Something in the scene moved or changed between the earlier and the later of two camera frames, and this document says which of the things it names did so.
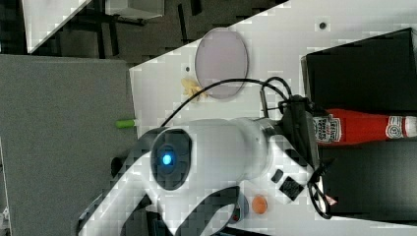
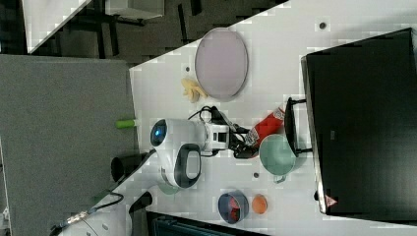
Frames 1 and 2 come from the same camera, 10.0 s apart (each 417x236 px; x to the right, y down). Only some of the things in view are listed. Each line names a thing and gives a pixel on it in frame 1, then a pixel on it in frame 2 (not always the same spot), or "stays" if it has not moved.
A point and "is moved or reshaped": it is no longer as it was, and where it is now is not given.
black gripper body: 299,128 → 237,143
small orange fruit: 260,205 stays
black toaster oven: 369,181 stays
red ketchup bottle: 346,127 is moved or reshaped
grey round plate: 221,55 stays
